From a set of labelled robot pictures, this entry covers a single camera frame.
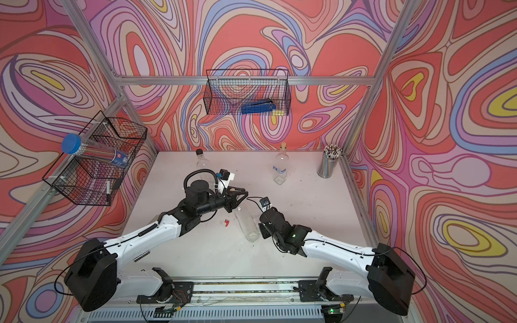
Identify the clear bottle blue label cork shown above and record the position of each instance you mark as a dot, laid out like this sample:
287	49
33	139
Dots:
280	165

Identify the black marker in basket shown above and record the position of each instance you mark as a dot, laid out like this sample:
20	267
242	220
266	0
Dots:
108	191

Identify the black wire basket back wall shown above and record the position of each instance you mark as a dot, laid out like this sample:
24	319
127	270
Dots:
226	90

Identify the clear bottle with black cap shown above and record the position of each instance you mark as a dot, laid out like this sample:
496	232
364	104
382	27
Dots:
203	163

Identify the clear bottle red label cork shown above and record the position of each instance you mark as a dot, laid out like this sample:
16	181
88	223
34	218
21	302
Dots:
244	217

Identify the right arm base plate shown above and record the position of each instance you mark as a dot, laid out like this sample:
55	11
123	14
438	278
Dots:
312	291

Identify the blue tool in basket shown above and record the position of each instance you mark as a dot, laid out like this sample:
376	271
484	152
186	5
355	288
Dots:
258	107

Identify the clear tube with blue cap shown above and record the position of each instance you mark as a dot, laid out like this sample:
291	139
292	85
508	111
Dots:
75	145

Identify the black wire basket left wall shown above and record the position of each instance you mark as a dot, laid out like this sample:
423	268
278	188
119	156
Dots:
83	181

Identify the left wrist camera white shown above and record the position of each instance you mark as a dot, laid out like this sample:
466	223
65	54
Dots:
224	179

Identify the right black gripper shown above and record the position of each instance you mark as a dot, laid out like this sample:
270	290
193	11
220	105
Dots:
264	231

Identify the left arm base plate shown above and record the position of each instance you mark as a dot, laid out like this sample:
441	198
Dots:
177	293

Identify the black wire basket wall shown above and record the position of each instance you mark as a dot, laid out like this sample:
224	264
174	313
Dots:
83	181
226	90

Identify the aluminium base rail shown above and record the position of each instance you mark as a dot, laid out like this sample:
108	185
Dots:
247	289

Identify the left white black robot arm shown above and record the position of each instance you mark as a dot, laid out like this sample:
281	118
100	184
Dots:
97	274

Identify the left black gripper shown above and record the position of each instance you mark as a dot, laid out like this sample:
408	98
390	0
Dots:
229	200

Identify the metal cup with pencils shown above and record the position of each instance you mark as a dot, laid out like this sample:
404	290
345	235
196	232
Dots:
331	155

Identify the silver binder clip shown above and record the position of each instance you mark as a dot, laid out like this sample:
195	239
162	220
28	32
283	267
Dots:
141	256

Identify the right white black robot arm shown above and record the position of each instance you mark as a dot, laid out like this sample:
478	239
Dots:
377	272

